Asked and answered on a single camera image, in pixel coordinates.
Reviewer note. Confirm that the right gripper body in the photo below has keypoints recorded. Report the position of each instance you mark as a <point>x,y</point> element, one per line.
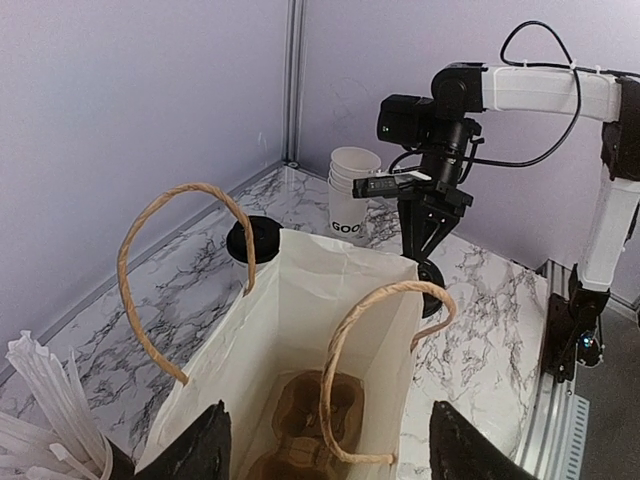
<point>440,199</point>

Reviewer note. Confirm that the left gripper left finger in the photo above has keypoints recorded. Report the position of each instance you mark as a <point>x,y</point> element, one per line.
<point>201,452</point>

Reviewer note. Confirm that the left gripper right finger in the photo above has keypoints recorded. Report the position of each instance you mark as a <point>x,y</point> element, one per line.
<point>458,451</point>

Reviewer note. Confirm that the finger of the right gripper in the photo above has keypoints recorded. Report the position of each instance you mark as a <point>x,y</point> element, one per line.
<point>432,228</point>
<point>412,225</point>

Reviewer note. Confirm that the brown cardboard cup carrier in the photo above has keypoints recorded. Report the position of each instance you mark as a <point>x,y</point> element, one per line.
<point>300,451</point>

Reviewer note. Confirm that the cream paper bag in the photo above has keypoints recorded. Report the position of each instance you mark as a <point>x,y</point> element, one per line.
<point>320,304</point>

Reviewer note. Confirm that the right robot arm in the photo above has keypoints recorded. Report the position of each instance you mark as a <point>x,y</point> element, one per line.
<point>540,212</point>

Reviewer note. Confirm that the stack of white cups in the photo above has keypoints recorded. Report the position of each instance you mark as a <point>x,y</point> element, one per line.
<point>346,213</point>

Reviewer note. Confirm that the black cup with straws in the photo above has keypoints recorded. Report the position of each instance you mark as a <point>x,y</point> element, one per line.
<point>72,447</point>

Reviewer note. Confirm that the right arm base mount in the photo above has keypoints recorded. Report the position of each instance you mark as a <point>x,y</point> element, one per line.
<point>573,334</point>

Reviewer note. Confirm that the right aluminium post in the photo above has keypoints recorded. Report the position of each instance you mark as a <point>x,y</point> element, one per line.
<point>293,80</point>

